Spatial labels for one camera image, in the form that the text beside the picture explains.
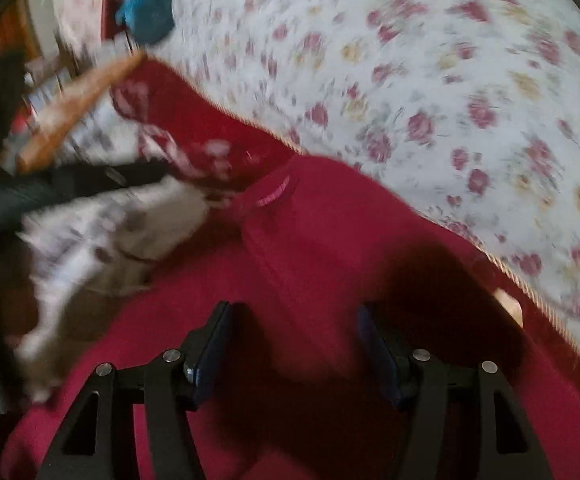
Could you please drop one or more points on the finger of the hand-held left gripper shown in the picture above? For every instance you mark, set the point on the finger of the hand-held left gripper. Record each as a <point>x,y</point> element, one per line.
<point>115,176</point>

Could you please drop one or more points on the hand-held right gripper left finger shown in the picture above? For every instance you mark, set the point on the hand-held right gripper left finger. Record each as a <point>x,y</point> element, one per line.
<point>214,355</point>

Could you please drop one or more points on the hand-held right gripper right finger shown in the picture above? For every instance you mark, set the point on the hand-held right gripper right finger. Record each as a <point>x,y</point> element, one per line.
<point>379,360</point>

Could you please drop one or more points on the crimson red small garment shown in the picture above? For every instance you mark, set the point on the crimson red small garment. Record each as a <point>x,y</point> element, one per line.
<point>310,260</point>

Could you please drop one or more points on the red white patterned blanket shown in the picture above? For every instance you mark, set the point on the red white patterned blanket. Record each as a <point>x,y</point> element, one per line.
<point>195,110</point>

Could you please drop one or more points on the tan cloth tag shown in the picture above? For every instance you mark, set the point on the tan cloth tag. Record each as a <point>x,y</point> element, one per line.
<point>510,307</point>

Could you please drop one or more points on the blue cloth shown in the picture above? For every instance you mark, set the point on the blue cloth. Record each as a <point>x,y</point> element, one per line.
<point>147,10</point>

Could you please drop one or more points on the floral white bedsheet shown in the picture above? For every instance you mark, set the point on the floral white bedsheet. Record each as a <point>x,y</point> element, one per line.
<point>395,60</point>

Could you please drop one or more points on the orange wooden frame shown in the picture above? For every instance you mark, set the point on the orange wooden frame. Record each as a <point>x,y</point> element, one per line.
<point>77,97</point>

